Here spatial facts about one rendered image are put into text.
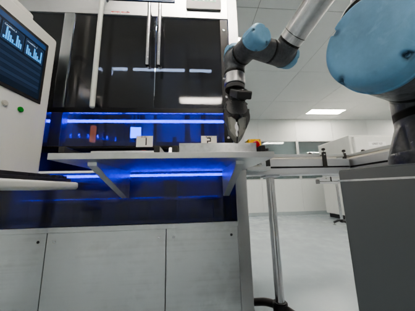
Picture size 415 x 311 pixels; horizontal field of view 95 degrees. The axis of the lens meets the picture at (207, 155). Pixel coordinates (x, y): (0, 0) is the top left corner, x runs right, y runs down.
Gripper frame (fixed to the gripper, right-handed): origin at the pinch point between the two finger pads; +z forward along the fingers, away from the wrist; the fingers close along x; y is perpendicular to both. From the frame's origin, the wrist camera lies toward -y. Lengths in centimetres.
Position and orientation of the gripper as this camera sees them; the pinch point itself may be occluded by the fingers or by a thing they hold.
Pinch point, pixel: (237, 139)
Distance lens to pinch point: 64.9
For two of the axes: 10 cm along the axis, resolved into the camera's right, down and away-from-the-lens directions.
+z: 0.0, 9.9, -1.5
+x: -10.0, -0.1, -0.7
